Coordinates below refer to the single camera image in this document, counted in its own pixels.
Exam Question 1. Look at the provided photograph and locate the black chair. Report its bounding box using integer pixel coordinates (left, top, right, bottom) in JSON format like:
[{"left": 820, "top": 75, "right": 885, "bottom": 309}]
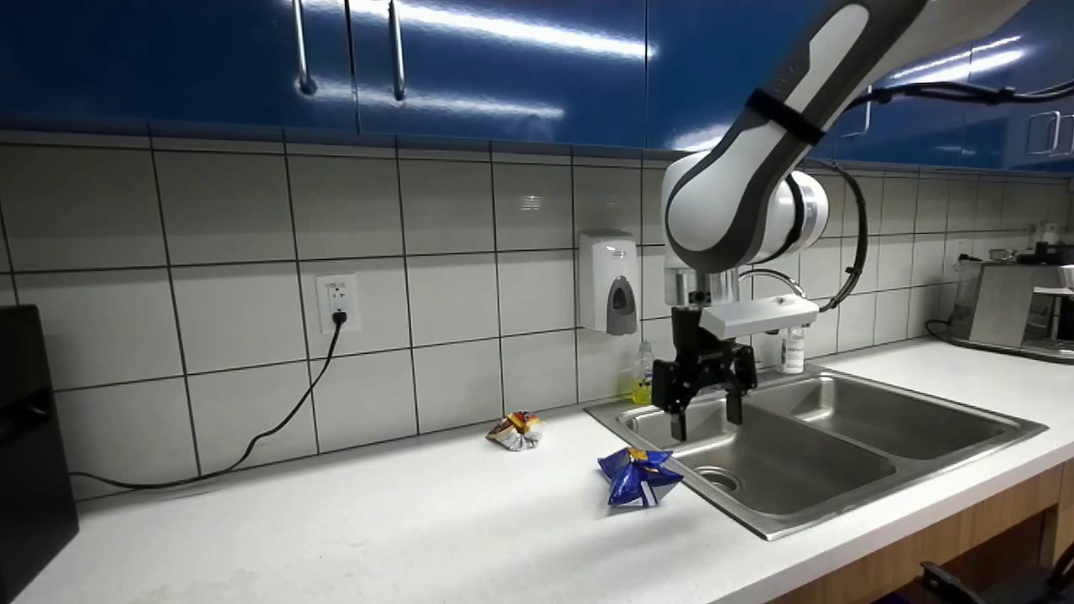
[{"left": 917, "top": 543, "right": 1074, "bottom": 604}]

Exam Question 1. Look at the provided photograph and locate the silver cabinet door handle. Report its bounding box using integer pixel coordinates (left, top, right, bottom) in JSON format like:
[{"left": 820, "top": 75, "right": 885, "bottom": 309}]
[
  {"left": 289, "top": 0, "right": 319, "bottom": 98},
  {"left": 387, "top": 0, "right": 409, "bottom": 105}
]

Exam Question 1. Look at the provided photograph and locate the white wall soap dispenser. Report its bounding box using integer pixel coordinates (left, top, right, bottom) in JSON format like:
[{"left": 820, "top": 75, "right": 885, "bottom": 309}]
[{"left": 579, "top": 231, "right": 646, "bottom": 340}]

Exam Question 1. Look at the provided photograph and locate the black countertop appliance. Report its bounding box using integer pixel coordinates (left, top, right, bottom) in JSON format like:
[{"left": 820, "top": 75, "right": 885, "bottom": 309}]
[{"left": 0, "top": 301, "right": 84, "bottom": 604}]

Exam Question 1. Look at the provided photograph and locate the blue Doritos chip packet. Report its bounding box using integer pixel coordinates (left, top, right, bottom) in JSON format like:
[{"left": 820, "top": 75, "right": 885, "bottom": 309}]
[{"left": 593, "top": 441, "right": 686, "bottom": 515}]

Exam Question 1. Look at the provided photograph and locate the wooden lower cabinet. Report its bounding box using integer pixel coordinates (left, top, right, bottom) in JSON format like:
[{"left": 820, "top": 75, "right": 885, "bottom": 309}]
[{"left": 770, "top": 456, "right": 1074, "bottom": 604}]

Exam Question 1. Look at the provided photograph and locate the yellow dish soap bottle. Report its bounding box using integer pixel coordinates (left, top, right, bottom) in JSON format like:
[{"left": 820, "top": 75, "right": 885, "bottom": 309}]
[{"left": 626, "top": 340, "right": 655, "bottom": 410}]

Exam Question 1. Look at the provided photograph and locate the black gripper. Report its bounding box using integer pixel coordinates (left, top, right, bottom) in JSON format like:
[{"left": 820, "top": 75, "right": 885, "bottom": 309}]
[{"left": 650, "top": 304, "right": 762, "bottom": 441}]

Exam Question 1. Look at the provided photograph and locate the black power cord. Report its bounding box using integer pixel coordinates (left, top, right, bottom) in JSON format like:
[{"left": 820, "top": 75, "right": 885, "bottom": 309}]
[{"left": 71, "top": 312, "right": 353, "bottom": 493}]

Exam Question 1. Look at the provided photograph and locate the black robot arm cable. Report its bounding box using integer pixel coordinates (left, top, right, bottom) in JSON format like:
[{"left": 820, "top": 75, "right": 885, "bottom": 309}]
[{"left": 742, "top": 75, "right": 1074, "bottom": 318}]

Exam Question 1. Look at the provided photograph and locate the white wall power outlet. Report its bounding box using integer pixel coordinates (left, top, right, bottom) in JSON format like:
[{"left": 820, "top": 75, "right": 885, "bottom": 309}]
[{"left": 316, "top": 275, "right": 366, "bottom": 332}]

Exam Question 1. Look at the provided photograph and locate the yellow orange snack packet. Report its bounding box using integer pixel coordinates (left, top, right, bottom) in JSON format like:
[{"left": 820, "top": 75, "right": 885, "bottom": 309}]
[{"left": 488, "top": 410, "right": 545, "bottom": 456}]

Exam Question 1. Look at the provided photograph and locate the blue upper cabinet door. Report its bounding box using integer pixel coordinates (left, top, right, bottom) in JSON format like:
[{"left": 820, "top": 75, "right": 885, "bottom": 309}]
[
  {"left": 646, "top": 0, "right": 1051, "bottom": 175},
  {"left": 0, "top": 0, "right": 359, "bottom": 143},
  {"left": 348, "top": 0, "right": 655, "bottom": 158}
]

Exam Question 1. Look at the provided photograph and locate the silver countertop appliance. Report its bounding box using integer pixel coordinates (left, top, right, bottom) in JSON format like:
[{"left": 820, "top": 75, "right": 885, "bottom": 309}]
[{"left": 965, "top": 258, "right": 1074, "bottom": 361}]

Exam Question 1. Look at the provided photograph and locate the stainless steel double sink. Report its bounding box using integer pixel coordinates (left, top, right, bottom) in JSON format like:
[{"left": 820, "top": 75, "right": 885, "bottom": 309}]
[{"left": 585, "top": 364, "right": 1051, "bottom": 543}]

